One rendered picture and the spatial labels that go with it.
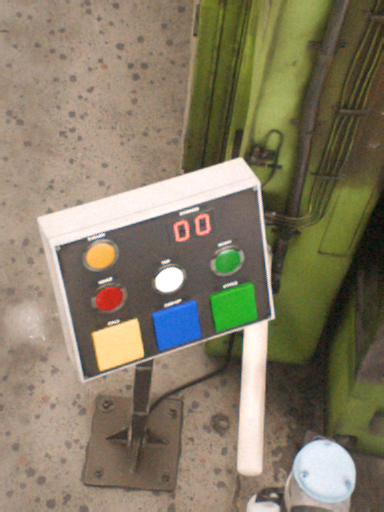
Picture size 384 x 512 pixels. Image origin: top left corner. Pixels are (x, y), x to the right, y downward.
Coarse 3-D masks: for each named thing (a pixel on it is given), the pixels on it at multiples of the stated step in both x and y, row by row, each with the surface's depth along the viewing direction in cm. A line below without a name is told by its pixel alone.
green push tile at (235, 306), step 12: (240, 288) 217; (252, 288) 218; (216, 300) 217; (228, 300) 218; (240, 300) 219; (252, 300) 219; (216, 312) 218; (228, 312) 219; (240, 312) 220; (252, 312) 221; (216, 324) 220; (228, 324) 221; (240, 324) 221
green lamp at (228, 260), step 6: (222, 252) 213; (228, 252) 213; (234, 252) 213; (216, 258) 213; (222, 258) 213; (228, 258) 213; (234, 258) 214; (240, 258) 214; (216, 264) 213; (222, 264) 214; (228, 264) 214; (234, 264) 215; (222, 270) 214; (228, 270) 215
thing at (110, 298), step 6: (108, 288) 209; (114, 288) 209; (102, 294) 209; (108, 294) 209; (114, 294) 210; (120, 294) 210; (96, 300) 209; (102, 300) 209; (108, 300) 210; (114, 300) 210; (120, 300) 211; (102, 306) 210; (108, 306) 210; (114, 306) 211
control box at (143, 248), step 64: (128, 192) 210; (192, 192) 208; (256, 192) 209; (64, 256) 203; (128, 256) 207; (192, 256) 211; (256, 256) 216; (64, 320) 214; (128, 320) 214; (256, 320) 223
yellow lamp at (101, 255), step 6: (96, 246) 204; (102, 246) 204; (108, 246) 204; (90, 252) 204; (96, 252) 204; (102, 252) 204; (108, 252) 205; (90, 258) 204; (96, 258) 205; (102, 258) 205; (108, 258) 205; (90, 264) 205; (96, 264) 205; (102, 264) 206; (108, 264) 206
